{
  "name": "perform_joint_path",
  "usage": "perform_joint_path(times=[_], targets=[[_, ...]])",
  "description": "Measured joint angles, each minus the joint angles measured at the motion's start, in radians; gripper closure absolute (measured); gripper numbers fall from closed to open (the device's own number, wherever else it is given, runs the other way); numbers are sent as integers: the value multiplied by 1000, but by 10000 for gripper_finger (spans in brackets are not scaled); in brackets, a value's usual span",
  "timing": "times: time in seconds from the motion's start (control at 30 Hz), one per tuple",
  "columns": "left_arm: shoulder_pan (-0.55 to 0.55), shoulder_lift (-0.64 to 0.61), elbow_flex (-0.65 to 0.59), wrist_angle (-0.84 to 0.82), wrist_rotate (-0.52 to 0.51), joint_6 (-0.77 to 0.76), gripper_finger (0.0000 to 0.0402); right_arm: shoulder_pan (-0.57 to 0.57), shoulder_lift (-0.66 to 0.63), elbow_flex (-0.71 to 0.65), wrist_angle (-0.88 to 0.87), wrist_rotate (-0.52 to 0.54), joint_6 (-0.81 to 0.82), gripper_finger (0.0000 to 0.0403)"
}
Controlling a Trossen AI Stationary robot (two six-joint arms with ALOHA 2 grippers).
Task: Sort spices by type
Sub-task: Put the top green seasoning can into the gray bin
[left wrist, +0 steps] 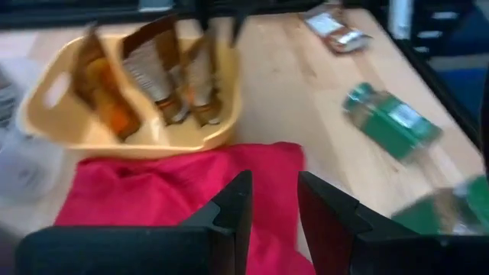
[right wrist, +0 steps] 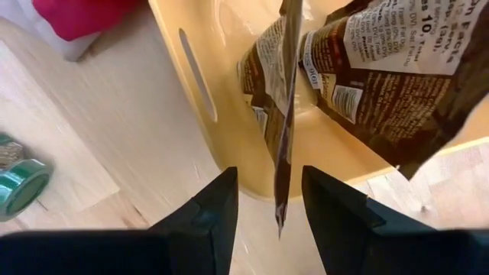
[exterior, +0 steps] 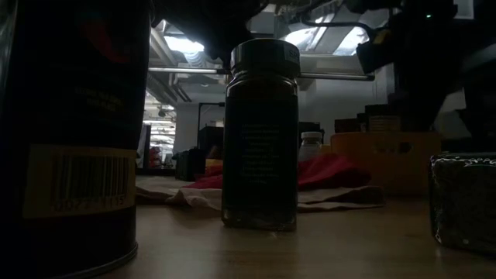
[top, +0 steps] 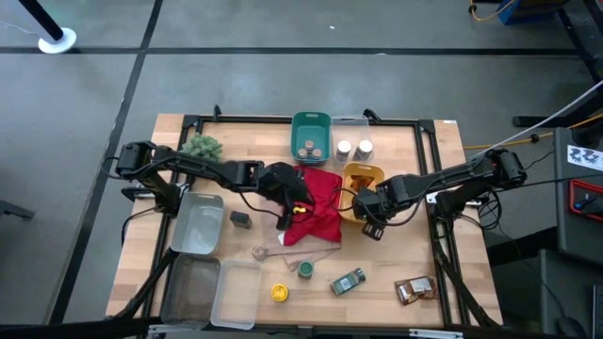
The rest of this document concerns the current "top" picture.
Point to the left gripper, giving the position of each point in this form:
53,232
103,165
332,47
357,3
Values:
282,183

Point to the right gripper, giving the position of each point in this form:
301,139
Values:
377,198

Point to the brown pouch with orange picture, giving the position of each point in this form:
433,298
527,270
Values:
356,182

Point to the black spice tin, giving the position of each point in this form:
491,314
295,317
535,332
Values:
240,220

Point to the green-labelled black-lidded spice jar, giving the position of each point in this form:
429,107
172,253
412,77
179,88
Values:
347,282

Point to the green-lidded glass spice jar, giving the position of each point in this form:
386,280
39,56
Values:
305,269

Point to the clear pouch of brown spice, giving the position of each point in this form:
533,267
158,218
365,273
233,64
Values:
417,288

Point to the white-lidded spice jar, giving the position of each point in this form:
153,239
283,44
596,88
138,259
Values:
364,147
343,147

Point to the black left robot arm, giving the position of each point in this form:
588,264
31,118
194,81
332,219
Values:
198,165

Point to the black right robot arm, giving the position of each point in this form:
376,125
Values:
452,176

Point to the white paper tag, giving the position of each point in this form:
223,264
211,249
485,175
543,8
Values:
281,238

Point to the red cloth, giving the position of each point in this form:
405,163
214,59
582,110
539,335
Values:
325,188

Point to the yellow plastic bin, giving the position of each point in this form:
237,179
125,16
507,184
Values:
347,170

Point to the white mounting plate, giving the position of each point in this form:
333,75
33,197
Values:
430,198

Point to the teal plastic bin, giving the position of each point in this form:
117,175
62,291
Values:
325,127

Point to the light grey plastic bin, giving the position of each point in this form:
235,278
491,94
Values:
198,226

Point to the large clear plastic bin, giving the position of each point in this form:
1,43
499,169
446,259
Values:
235,296

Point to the small clear plastic bin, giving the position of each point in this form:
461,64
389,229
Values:
351,123

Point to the green artificial plant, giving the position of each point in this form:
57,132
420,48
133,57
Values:
203,147

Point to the silver aluminium extrusion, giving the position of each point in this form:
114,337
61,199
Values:
435,333

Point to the dark grey plastic bin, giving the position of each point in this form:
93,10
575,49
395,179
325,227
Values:
190,292

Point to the red-framed device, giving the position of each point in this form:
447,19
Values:
572,198

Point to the black cabinet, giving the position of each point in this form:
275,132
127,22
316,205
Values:
577,235

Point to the black computer mouse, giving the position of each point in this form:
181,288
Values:
571,328

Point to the white marker sign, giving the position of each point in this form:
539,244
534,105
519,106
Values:
584,157

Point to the blue box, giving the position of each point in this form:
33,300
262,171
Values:
527,10

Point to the grey stand foot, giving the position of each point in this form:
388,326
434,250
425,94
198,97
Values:
16,210

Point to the black stand legs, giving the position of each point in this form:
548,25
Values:
579,33

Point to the black aluminium table frame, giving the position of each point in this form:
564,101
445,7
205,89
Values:
259,119

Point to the white round post base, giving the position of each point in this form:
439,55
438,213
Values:
57,41

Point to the black post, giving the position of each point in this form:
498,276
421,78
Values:
42,19

